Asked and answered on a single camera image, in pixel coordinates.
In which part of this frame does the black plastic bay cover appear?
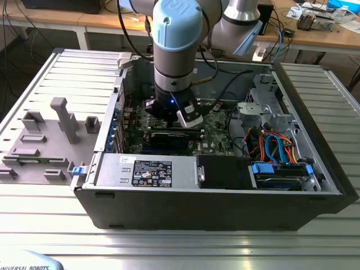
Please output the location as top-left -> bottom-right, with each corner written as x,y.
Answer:
196,155 -> 253,190

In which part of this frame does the metal CPU cooler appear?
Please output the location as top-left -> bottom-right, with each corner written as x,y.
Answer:
296,10 -> 313,32

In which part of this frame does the black case fan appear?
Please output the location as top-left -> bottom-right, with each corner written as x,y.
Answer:
139,81 -> 155,100

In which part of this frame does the black graphics card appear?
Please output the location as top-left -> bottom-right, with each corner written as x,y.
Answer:
150,129 -> 190,150

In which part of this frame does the green motherboard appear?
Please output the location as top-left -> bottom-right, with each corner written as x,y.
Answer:
120,98 -> 240,156

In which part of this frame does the grey plastic case latch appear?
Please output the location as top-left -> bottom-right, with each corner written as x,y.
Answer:
116,52 -> 133,70

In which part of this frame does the black label sticker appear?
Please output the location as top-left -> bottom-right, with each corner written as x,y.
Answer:
132,160 -> 173,188

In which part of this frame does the silver power supply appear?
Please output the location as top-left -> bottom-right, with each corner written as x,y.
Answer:
94,153 -> 199,188

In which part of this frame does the silver drive cage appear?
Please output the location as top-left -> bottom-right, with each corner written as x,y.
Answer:
237,73 -> 300,133

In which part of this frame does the black PC case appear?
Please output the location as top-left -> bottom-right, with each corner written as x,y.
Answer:
70,52 -> 360,232

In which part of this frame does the long wooden desk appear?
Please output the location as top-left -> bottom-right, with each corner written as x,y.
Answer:
0,0 -> 360,53

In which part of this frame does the blue disk carrier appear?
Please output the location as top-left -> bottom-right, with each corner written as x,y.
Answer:
251,161 -> 315,192

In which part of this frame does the grey parts rack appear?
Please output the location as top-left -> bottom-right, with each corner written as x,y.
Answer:
0,97 -> 102,186

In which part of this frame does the dark hard disk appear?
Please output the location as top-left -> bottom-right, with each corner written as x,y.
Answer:
257,174 -> 307,192

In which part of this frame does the green RAM stick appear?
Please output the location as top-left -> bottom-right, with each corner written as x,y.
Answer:
16,158 -> 68,165

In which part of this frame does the black monitor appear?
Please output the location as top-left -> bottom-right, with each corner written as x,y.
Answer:
21,0 -> 102,15

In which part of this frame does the white paper sheet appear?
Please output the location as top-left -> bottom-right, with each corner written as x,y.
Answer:
286,5 -> 306,20

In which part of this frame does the grey metal drive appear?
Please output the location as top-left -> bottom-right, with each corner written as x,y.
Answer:
312,13 -> 335,32

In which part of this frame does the blue cardboard box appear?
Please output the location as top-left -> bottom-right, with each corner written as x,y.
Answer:
327,0 -> 360,9

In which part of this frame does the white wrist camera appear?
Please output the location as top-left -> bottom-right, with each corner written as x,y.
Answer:
176,101 -> 204,128

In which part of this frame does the black camera cable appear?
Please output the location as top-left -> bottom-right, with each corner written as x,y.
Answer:
214,69 -> 254,107

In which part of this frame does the red wire bundle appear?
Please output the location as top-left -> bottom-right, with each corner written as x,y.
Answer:
244,127 -> 267,160

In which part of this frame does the blue flat data cable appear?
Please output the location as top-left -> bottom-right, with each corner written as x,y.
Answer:
265,134 -> 291,167

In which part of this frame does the blue hanging cable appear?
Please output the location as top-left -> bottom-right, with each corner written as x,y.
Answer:
274,28 -> 285,64

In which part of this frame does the orange wire bundle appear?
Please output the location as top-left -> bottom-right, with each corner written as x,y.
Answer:
281,136 -> 299,165

